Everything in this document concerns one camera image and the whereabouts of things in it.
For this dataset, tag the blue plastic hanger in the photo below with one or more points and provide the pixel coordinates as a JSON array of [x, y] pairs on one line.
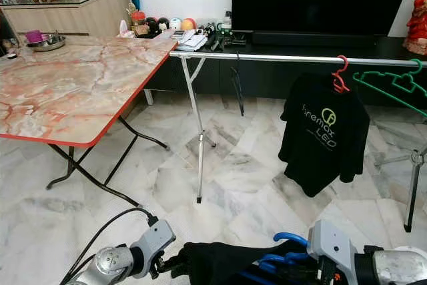
[[290, 236]]

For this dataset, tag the black logo T-shirt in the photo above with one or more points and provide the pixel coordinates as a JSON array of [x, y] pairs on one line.
[[233, 265], [323, 158]]

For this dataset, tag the red plastic hanger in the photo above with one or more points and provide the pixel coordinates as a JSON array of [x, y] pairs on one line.
[[337, 85]]

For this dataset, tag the green plastic hanger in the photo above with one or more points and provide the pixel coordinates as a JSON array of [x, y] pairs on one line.
[[400, 83]]

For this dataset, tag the long black TV console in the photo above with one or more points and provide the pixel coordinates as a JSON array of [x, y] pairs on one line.
[[267, 81]]

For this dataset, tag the silver metal clothes rack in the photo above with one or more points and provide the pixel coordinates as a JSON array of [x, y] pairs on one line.
[[273, 59]]

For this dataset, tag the stack of white papers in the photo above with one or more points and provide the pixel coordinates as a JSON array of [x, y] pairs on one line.
[[191, 41]]

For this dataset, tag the black soundbar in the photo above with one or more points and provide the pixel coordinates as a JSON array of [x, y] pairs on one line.
[[313, 39]]

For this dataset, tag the jar with red lid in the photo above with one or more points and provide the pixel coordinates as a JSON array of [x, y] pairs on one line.
[[139, 27]]

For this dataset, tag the pink white tissue pack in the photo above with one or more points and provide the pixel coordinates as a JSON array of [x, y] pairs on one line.
[[124, 29]]

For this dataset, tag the white toy ball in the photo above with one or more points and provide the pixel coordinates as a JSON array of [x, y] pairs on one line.
[[175, 24]]

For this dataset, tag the orange toy ball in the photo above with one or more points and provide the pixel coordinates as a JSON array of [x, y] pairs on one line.
[[188, 25]]

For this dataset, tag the small green toy figure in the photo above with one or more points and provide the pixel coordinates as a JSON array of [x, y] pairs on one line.
[[219, 29]]

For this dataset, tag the steel bowl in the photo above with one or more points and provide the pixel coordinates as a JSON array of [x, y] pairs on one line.
[[53, 45]]

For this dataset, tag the purple cup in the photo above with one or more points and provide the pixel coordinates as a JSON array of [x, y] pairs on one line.
[[33, 36]]

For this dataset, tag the red Ganesha statue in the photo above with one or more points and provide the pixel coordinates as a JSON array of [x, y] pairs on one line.
[[417, 28]]

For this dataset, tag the light wooden sideboard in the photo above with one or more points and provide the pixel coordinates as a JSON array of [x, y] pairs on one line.
[[67, 21]]

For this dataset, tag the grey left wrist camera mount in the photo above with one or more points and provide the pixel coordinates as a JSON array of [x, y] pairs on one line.
[[153, 237]]

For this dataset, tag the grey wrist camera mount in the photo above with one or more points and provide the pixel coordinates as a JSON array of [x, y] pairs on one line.
[[330, 239], [153, 237]]

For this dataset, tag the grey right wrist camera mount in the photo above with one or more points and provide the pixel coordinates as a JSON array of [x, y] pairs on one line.
[[330, 239]]

